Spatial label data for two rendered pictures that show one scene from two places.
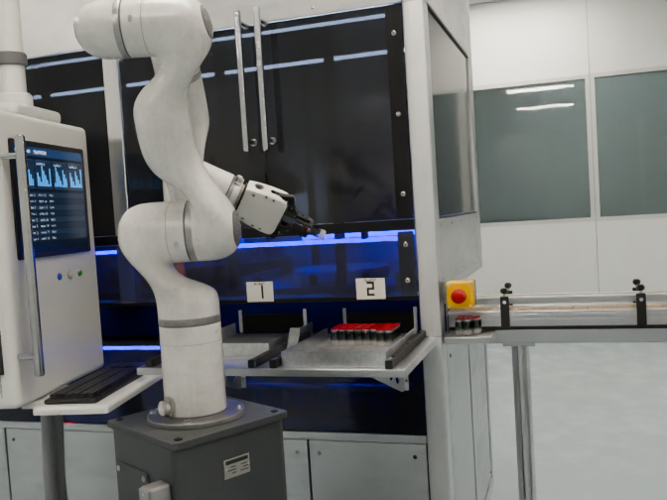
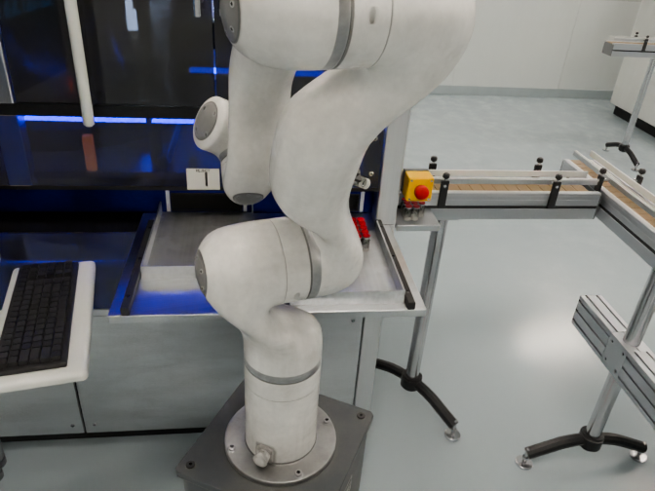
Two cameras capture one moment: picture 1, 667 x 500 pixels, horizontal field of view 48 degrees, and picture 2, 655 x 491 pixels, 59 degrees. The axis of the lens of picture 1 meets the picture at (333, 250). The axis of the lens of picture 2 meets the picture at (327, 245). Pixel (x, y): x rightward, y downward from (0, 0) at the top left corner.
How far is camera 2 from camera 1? 1.06 m
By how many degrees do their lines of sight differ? 37
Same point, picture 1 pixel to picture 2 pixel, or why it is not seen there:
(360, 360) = (378, 298)
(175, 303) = (289, 359)
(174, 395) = (275, 444)
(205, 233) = (340, 280)
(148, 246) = (260, 303)
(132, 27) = (372, 34)
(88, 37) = (281, 46)
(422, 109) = not seen: outside the picture
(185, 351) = (295, 405)
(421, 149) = not seen: hidden behind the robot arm
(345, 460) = not seen: hidden behind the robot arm
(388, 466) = (327, 328)
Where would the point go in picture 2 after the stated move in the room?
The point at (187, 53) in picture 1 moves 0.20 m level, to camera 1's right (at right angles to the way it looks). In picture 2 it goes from (438, 78) to (595, 68)
